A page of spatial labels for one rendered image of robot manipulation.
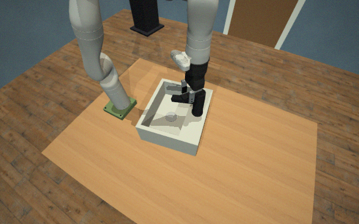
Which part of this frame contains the white square sink basin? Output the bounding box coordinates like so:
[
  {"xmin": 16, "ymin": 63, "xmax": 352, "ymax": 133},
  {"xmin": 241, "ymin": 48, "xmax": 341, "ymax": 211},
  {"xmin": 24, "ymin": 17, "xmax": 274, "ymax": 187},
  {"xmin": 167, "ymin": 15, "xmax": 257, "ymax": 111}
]
[{"xmin": 136, "ymin": 79, "xmax": 213, "ymax": 156}]

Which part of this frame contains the black mixer tap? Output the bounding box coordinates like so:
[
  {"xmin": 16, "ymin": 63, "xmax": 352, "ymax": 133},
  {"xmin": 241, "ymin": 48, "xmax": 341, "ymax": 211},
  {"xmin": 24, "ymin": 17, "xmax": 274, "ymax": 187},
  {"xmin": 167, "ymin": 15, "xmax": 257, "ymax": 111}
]
[{"xmin": 171, "ymin": 89, "xmax": 206, "ymax": 117}]

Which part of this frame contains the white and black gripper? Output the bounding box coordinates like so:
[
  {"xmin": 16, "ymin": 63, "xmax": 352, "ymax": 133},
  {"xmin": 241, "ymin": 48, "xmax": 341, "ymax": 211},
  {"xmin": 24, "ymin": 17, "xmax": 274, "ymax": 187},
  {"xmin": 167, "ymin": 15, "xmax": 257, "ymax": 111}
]
[{"xmin": 171, "ymin": 43, "xmax": 210, "ymax": 104}]

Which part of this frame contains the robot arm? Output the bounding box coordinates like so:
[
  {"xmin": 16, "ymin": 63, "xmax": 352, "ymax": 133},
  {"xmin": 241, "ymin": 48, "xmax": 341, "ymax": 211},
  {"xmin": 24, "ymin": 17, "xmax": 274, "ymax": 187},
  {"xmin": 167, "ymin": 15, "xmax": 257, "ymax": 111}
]
[{"xmin": 69, "ymin": 0, "xmax": 219, "ymax": 110}]

